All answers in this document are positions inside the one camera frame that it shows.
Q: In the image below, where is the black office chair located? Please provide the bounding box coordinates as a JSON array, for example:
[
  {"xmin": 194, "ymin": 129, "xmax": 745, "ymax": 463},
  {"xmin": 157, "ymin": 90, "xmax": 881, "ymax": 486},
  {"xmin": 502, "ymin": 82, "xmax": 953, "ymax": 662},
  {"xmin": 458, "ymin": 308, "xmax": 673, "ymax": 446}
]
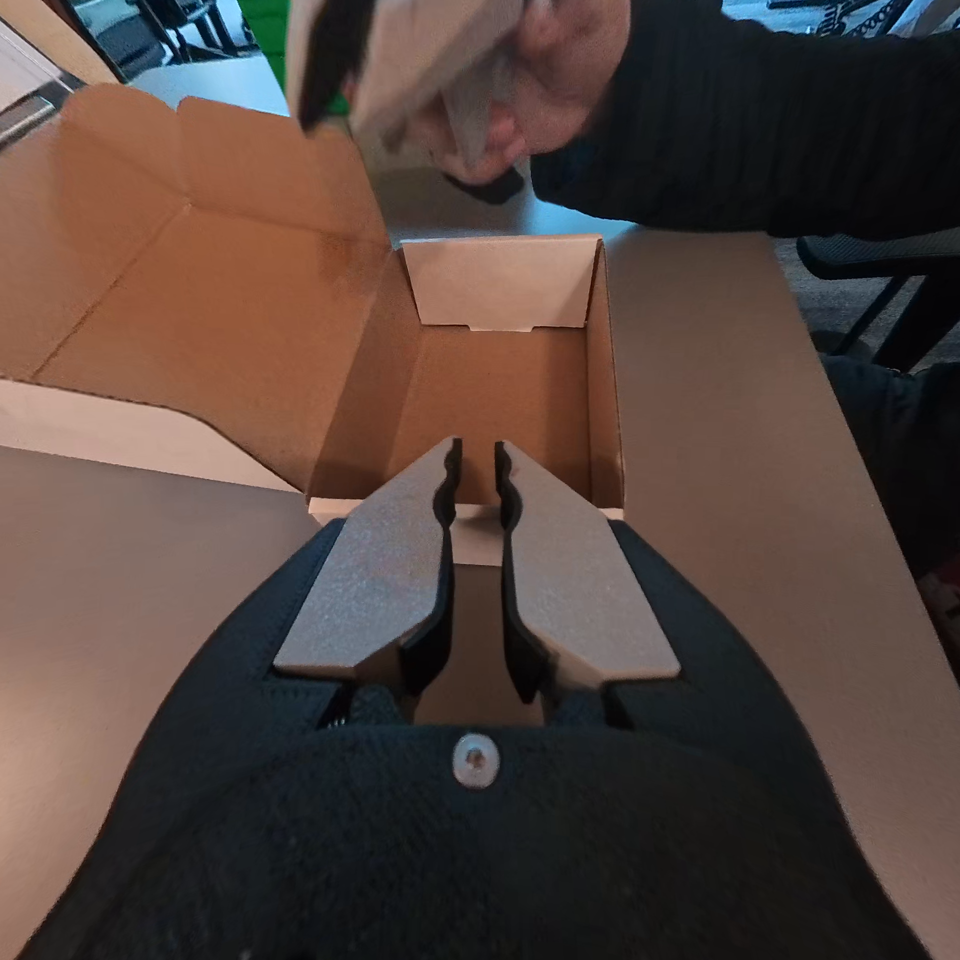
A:
[{"xmin": 796, "ymin": 228, "xmax": 960, "ymax": 374}]

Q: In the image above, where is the person's right forearm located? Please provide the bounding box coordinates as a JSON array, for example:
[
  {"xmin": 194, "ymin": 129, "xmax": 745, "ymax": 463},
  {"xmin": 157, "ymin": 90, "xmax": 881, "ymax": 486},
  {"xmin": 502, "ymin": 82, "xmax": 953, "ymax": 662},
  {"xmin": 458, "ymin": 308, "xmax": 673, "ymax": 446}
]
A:
[{"xmin": 528, "ymin": 0, "xmax": 960, "ymax": 243}]

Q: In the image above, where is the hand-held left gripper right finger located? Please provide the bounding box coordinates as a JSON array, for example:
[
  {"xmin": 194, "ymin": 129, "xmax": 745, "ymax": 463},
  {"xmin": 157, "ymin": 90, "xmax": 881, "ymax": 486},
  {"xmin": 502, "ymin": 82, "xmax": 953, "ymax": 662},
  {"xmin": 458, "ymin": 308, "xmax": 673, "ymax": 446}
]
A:
[{"xmin": 495, "ymin": 441, "xmax": 682, "ymax": 705}]

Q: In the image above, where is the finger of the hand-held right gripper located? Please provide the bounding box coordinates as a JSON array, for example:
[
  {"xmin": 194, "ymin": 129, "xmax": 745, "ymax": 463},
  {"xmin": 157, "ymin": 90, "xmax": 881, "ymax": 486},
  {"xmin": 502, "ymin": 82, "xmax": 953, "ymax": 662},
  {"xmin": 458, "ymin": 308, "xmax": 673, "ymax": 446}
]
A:
[
  {"xmin": 351, "ymin": 0, "xmax": 528, "ymax": 147},
  {"xmin": 287, "ymin": 0, "xmax": 378, "ymax": 135}
]

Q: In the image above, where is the white cardboard mailer box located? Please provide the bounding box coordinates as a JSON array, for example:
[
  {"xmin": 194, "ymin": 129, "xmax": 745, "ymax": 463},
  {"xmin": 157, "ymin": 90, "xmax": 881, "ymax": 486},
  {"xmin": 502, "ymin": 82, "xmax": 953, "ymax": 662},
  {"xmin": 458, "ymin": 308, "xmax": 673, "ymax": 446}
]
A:
[{"xmin": 0, "ymin": 82, "xmax": 627, "ymax": 567}]

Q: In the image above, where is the person's right hand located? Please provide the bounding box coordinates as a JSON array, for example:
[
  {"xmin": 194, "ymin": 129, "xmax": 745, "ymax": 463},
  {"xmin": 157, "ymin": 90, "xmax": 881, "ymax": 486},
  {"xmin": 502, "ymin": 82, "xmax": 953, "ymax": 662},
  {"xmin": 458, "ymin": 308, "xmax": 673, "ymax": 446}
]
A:
[{"xmin": 416, "ymin": 0, "xmax": 633, "ymax": 187}]

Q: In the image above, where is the person's black clothing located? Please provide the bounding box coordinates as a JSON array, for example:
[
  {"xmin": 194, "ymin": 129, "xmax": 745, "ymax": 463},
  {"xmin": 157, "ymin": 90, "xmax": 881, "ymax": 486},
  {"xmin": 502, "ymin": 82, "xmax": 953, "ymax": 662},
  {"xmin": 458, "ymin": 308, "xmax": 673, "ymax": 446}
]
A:
[{"xmin": 821, "ymin": 356, "xmax": 960, "ymax": 582}]

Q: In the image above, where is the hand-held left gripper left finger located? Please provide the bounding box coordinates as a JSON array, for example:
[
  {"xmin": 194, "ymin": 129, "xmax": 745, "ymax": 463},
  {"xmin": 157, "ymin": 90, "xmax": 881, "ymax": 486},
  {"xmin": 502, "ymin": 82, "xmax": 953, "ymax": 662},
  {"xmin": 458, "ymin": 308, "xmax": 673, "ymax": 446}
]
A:
[{"xmin": 273, "ymin": 437, "xmax": 464, "ymax": 695}]

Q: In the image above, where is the dark grey tray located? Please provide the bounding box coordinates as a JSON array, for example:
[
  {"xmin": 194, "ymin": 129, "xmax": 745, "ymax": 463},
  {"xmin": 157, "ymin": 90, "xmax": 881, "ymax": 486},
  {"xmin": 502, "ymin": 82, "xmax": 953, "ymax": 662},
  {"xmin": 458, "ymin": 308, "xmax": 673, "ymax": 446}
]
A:
[{"xmin": 0, "ymin": 71, "xmax": 80, "ymax": 147}]

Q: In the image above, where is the green plastic bin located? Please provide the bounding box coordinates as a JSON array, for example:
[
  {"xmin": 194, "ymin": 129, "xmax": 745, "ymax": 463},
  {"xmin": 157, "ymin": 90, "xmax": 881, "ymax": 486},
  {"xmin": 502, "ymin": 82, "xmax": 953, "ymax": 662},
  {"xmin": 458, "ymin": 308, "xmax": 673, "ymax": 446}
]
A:
[{"xmin": 238, "ymin": 0, "xmax": 354, "ymax": 117}]

